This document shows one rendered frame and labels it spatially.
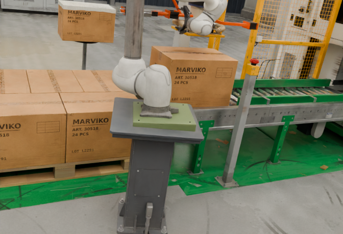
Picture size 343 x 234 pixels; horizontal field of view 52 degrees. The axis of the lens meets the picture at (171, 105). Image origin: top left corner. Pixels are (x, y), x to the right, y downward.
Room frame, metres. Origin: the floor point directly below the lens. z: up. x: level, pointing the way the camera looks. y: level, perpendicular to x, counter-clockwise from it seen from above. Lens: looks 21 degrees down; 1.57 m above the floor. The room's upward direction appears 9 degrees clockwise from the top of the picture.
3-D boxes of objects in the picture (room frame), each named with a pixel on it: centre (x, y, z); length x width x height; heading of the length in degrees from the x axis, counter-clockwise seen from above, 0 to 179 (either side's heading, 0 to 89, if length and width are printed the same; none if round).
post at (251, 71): (2.51, -0.54, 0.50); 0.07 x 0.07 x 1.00; 28
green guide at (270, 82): (3.63, -1.03, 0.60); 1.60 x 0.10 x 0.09; 118
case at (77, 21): (4.28, 1.17, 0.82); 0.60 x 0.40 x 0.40; 117
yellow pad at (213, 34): (2.78, -0.17, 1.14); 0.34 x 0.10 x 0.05; 118
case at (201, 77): (2.84, -0.12, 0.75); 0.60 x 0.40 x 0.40; 118
